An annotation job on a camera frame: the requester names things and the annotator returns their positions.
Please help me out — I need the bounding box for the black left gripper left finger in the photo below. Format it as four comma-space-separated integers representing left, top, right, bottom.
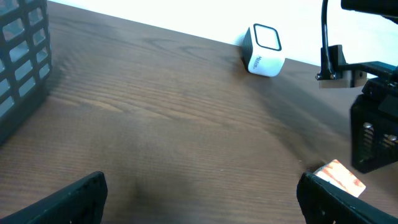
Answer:
1, 171, 108, 224

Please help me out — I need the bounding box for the grey plastic basket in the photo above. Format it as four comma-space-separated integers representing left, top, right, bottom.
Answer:
1, 0, 53, 144

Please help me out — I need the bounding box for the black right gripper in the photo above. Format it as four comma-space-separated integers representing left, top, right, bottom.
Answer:
329, 45, 397, 174

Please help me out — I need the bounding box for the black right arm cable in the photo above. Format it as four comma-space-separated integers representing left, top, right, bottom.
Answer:
315, 0, 336, 81

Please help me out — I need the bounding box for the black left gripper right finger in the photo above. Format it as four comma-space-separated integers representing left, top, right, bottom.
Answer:
297, 172, 397, 224

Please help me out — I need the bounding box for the small orange box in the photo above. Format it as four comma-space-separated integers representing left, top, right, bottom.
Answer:
314, 159, 366, 198

